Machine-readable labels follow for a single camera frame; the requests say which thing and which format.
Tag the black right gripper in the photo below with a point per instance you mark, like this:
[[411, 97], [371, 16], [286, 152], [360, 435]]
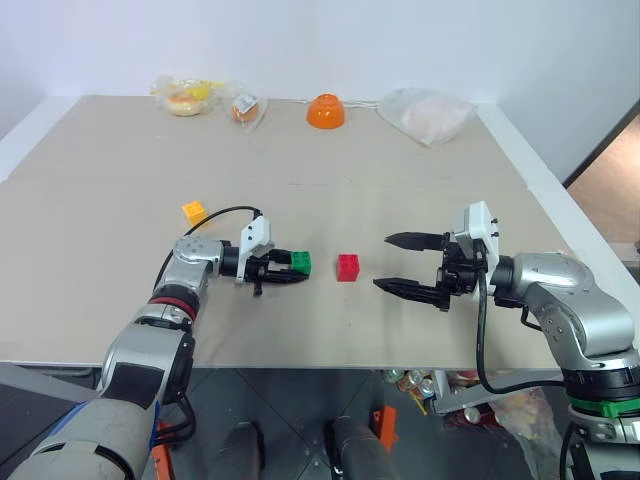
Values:
[[457, 272]]

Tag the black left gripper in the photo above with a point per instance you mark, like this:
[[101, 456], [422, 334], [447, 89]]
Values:
[[260, 270]]

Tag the green toy brick cube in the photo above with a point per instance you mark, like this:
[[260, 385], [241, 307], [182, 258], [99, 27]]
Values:
[[302, 262]]

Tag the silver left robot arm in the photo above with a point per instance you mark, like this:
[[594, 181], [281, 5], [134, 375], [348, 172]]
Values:
[[194, 250]]

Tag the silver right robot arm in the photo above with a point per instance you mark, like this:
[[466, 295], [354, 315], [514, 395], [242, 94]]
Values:
[[565, 285]]

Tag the red toy brick cube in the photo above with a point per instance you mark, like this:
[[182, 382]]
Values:
[[348, 267]]

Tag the yellow toy brick cube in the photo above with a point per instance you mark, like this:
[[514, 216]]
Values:
[[194, 212]]

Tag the silver drink can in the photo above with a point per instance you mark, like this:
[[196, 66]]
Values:
[[426, 387]]

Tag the clear bag with pink contents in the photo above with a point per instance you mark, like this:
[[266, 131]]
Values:
[[430, 117]]

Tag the red drink can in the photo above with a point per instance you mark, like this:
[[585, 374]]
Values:
[[471, 414]]

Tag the orange plastic bowl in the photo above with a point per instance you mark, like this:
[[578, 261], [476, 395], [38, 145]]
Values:
[[325, 112]]

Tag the clear bag with orange bun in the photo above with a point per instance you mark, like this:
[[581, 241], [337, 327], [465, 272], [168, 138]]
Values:
[[245, 110]]

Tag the clear bag of snacks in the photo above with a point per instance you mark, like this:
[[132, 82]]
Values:
[[525, 417]]

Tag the dark rounded shape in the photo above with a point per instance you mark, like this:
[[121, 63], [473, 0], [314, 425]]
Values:
[[352, 450]]

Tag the clear bag with burger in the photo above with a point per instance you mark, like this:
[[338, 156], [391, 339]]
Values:
[[182, 100]]

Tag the brown wooden door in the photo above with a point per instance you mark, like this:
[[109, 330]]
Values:
[[612, 185]]

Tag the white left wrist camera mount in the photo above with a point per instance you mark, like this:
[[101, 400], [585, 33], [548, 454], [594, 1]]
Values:
[[254, 235]]

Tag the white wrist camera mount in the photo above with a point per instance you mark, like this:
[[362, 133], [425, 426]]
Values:
[[481, 225], [254, 235]]

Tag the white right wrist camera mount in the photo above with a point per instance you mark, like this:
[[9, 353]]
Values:
[[481, 225]]

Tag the orange plastic bracket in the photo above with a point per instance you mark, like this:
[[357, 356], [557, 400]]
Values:
[[386, 427]]

